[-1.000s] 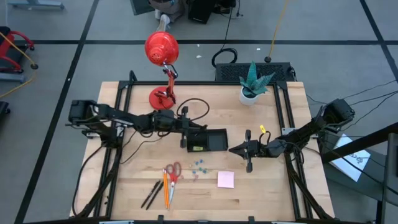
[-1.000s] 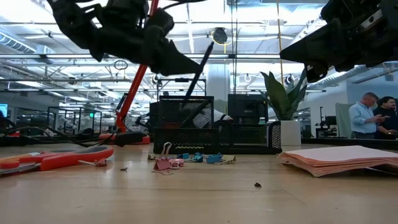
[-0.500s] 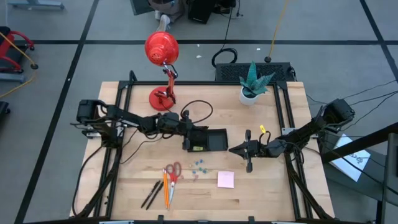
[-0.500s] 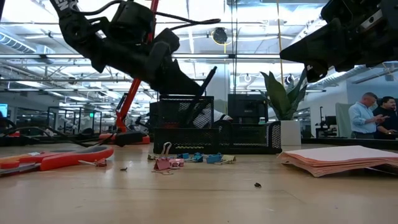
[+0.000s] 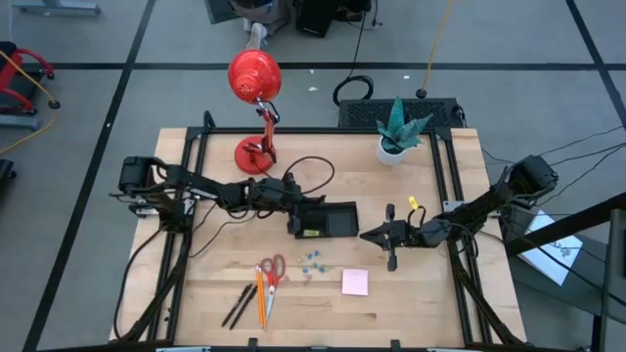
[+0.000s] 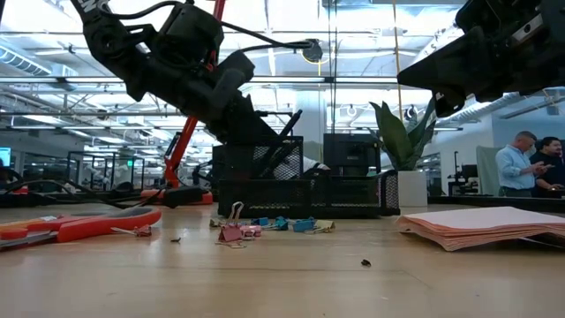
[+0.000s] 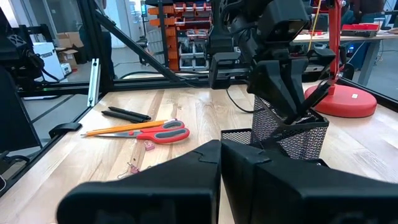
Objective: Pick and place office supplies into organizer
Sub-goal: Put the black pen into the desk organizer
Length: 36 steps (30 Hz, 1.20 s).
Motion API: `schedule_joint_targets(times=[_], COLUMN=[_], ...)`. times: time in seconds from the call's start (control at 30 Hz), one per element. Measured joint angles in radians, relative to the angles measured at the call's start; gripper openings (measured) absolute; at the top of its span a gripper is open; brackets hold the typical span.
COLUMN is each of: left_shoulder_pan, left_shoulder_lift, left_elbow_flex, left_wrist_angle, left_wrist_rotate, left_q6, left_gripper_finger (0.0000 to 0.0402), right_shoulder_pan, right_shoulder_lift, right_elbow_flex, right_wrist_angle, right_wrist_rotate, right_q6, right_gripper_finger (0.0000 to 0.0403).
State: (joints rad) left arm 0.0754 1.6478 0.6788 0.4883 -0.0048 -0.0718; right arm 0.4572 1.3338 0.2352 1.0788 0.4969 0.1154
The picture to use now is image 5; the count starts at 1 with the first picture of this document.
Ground green plant in white pot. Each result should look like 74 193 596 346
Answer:
375 95 434 167

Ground black lamp cord with switch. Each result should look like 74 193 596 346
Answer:
253 154 336 197

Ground red desk lamp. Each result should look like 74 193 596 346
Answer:
227 48 284 176

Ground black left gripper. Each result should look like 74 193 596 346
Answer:
253 176 327 235

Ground black mesh desk organizer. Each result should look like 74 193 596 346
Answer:
294 200 361 241

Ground black aluminium table frame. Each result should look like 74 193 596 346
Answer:
110 110 529 352

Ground yellow hanging cable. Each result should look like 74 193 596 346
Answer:
415 0 457 99

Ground white paper sheet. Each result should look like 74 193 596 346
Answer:
517 209 585 287

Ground pink sticky note pad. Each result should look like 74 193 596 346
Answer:
340 268 370 297

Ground black desk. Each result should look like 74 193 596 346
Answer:
503 193 626 352

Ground orange pencil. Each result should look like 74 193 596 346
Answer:
255 265 264 328
259 267 268 330

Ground yellow floor cable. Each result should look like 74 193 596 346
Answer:
0 48 61 157

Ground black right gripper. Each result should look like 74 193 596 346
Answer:
360 203 411 273

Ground person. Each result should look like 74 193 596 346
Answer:
229 0 294 51

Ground black bag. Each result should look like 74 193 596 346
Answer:
292 0 374 39

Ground red and black cart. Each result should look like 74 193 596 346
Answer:
0 41 63 131

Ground red handled scissors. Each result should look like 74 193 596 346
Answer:
258 253 287 322

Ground black hanging cable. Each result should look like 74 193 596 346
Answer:
334 0 380 108

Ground grey metal stand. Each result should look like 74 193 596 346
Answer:
12 0 103 16

